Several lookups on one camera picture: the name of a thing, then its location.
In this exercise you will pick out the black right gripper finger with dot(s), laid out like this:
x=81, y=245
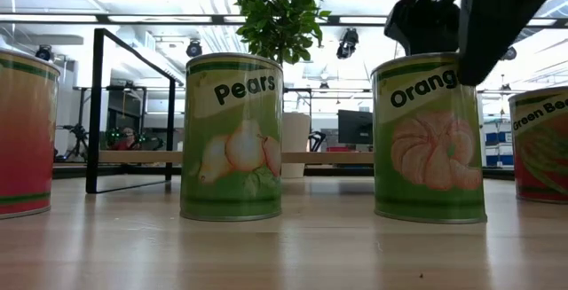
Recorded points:
x=497, y=24
x=430, y=24

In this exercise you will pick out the orange-red Green Beans can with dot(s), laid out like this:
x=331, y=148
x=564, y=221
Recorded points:
x=541, y=157

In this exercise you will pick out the green Oranges can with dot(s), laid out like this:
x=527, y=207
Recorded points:
x=426, y=170

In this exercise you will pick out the green Pears can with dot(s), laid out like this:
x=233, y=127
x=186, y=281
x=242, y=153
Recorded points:
x=231, y=170

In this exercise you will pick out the orange-red Corn can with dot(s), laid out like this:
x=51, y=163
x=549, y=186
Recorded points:
x=26, y=139

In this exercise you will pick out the black ceiling spotlight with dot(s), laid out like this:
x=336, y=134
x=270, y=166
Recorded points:
x=194, y=49
x=347, y=44
x=43, y=53
x=509, y=54

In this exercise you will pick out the blue storage bin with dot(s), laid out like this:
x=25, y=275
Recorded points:
x=499, y=138
x=499, y=160

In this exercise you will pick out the black computer monitor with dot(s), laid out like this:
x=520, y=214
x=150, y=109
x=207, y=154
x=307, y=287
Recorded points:
x=355, y=126

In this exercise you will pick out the green leafy plant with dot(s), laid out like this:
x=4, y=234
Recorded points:
x=279, y=19

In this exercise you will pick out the flat red box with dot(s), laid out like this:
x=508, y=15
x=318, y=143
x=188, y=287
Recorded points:
x=341, y=149

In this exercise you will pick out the white round plant pot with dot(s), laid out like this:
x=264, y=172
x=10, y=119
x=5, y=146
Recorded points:
x=296, y=139

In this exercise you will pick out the person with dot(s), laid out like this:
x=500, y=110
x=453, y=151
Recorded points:
x=126, y=141

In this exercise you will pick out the black overhead bar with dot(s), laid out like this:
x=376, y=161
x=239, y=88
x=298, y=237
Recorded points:
x=102, y=18

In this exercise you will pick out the black tripod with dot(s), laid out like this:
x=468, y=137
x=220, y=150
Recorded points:
x=79, y=135

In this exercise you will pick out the black aluminium table frame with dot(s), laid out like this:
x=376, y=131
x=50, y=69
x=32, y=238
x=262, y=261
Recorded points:
x=337, y=171

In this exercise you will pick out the black frame wooden shelf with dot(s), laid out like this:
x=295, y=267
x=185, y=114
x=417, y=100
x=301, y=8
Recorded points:
x=94, y=104

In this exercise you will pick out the black frame background desk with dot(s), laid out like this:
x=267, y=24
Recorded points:
x=82, y=112

